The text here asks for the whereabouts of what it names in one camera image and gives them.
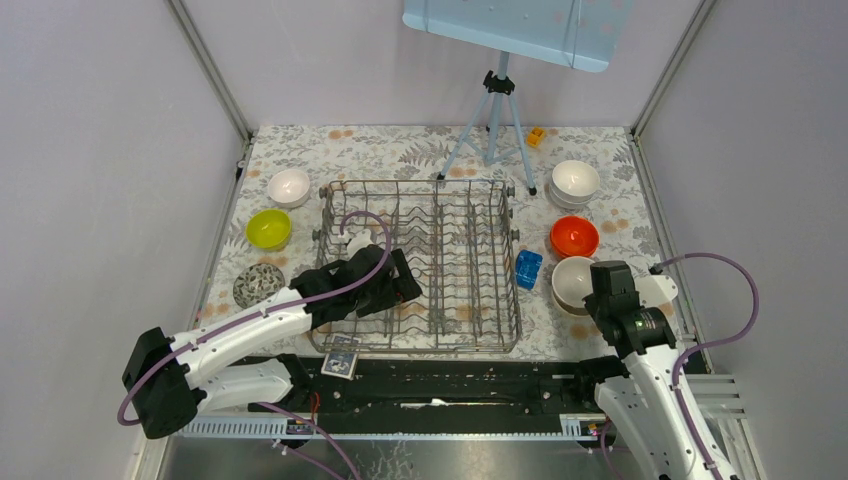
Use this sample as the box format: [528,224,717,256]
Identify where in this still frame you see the grey wire dish rack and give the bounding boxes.
[309,179,522,354]

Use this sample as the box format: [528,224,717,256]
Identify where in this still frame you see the orange bowl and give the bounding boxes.
[554,249,594,259]
[549,216,600,257]

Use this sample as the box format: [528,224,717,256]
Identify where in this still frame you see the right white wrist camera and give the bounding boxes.
[634,274,679,308]

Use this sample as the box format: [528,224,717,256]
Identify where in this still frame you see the blue toy block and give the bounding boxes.
[515,249,543,290]

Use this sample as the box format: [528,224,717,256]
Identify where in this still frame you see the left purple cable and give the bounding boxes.
[117,210,393,427]

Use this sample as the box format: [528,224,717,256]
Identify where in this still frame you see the blue playing card box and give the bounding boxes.
[320,334,360,380]

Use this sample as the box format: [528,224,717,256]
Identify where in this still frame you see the beige patterned bowl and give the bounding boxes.
[553,298,589,317]
[551,258,594,308]

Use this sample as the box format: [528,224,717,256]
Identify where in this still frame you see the floral tablecloth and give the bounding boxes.
[197,126,660,361]

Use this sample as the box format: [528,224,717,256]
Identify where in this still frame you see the pink patterned bowl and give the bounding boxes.
[232,263,286,309]

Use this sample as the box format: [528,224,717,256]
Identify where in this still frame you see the white ribbed bowl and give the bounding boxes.
[547,185,592,210]
[551,160,601,200]

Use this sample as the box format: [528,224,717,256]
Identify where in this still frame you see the yellow-green bowl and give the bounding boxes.
[245,209,292,251]

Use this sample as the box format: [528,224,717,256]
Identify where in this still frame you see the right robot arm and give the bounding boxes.
[573,260,740,479]

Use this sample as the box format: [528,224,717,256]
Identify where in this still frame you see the light blue board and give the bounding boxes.
[402,0,632,73]

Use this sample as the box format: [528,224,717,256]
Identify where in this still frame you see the light blue tripod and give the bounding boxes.
[436,51,538,196]

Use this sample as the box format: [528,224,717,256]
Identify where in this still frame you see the orange toy block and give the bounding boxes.
[525,127,547,148]

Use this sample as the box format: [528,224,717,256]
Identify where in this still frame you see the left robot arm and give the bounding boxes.
[117,245,422,439]

